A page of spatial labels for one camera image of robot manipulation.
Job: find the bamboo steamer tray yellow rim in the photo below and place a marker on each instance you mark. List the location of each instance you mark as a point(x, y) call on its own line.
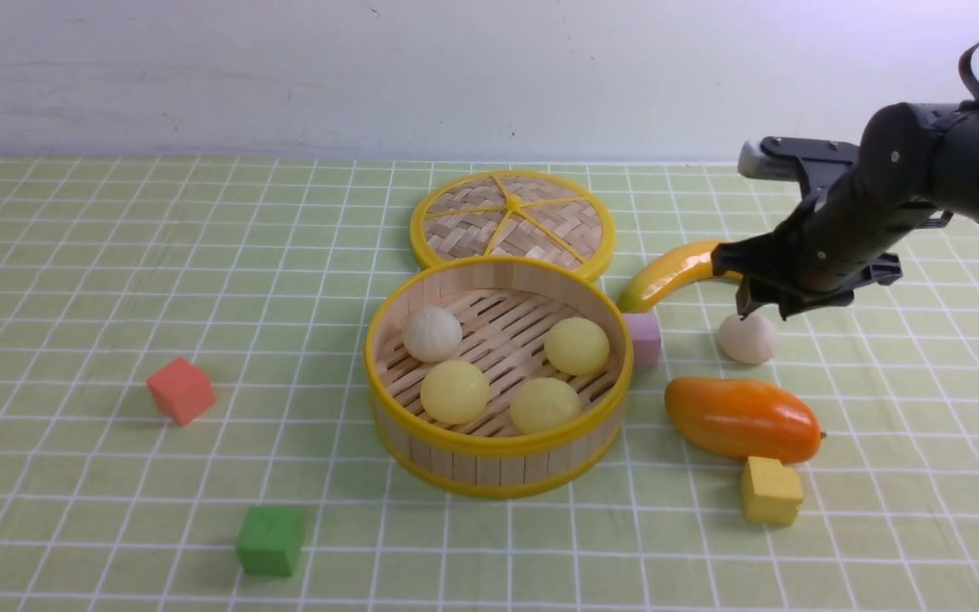
point(506, 306)

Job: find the orange toy mango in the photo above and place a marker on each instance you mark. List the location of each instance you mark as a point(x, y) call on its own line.
point(737, 418)

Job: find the green foam cube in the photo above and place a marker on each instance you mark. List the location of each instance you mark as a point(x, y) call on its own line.
point(270, 540)

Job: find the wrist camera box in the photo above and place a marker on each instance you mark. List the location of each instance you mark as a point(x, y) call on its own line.
point(814, 164)

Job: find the pink foam cube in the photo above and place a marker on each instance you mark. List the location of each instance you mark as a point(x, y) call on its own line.
point(646, 338)

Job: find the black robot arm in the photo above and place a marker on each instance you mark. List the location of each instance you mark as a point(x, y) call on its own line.
point(915, 167)

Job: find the red foam cube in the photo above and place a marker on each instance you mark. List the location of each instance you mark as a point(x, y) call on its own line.
point(181, 391)

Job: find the green checkered tablecloth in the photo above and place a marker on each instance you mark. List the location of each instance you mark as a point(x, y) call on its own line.
point(264, 274)

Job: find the woven bamboo steamer lid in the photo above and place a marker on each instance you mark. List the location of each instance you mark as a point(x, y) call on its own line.
point(514, 213)

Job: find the yellow bun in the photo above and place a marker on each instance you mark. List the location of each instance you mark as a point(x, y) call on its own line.
point(577, 346)
point(454, 392)
point(542, 404)

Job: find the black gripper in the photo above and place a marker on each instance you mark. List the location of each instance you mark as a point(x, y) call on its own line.
point(832, 244)

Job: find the yellow toy banana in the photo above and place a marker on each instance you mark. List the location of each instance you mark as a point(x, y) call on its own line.
point(683, 265)

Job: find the white steamed bun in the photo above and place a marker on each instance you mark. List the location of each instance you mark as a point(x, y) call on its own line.
point(432, 334)

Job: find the yellow foam cube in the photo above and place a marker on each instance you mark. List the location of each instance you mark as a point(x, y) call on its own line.
point(771, 492)

